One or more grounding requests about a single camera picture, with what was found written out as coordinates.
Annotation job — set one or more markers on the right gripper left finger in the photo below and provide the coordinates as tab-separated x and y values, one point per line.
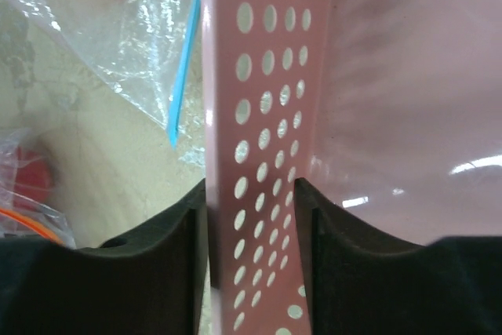
148	280

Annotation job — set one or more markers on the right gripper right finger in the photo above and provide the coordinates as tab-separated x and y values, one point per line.
361	280

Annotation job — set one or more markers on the zip bag of red apples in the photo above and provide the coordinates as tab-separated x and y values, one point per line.
28	181

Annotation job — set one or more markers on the pink perforated plastic basket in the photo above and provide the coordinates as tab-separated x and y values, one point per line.
390	108

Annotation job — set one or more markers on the zip bag of mixed fruit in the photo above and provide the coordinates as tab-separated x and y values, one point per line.
140	48

